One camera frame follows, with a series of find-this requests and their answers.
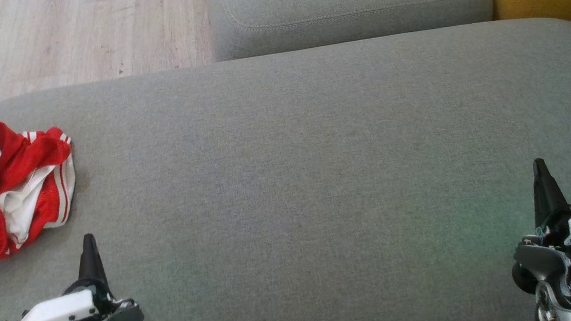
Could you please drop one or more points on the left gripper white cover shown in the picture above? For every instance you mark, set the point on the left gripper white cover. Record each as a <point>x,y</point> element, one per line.
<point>51,318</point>

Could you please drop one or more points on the red Bulls basketball jersey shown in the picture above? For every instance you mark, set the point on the red Bulls basketball jersey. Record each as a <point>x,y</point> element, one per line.
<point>42,151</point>

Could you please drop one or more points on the large grey sofa seat cushion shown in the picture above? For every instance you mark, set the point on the large grey sofa seat cushion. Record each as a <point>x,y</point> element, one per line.
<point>292,180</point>

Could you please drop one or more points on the small grey sofa cushion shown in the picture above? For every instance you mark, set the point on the small grey sofa cushion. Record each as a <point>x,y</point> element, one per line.
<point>344,0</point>

